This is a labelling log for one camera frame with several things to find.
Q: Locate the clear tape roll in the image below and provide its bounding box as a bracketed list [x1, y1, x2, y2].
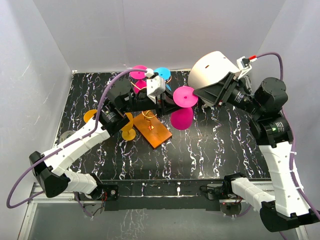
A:
[59, 130, 75, 143]

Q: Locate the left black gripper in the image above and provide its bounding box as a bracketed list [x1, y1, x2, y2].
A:
[122, 85, 189, 119]

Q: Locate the yellow wine glass left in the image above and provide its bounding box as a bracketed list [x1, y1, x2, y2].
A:
[83, 109, 98, 123]

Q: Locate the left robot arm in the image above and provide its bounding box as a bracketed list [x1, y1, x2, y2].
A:
[29, 77, 180, 200]

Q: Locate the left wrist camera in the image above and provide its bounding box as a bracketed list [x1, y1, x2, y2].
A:
[145, 68, 166, 104]

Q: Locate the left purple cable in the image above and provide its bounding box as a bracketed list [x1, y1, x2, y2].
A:
[6, 68, 148, 210]

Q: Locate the blue wine glass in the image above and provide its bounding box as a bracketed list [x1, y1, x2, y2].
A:
[154, 67, 172, 91]

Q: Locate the yellow wine glass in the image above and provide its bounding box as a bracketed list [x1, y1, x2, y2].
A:
[121, 112, 136, 141]
[83, 109, 98, 123]

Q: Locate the white cylindrical container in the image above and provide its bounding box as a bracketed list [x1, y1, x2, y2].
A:
[187, 50, 241, 107]

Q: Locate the yellow wine glass right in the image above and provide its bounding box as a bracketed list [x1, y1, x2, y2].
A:
[121, 112, 136, 141]

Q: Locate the pink wine glass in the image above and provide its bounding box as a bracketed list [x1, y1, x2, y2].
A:
[170, 86, 198, 130]
[129, 71, 147, 94]

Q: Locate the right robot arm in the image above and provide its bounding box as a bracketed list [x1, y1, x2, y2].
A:
[193, 72, 320, 232]

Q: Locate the gold wire glass rack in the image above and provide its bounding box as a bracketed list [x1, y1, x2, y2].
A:
[133, 110, 172, 149]

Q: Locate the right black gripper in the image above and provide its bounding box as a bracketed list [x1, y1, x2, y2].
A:
[193, 72, 263, 117]

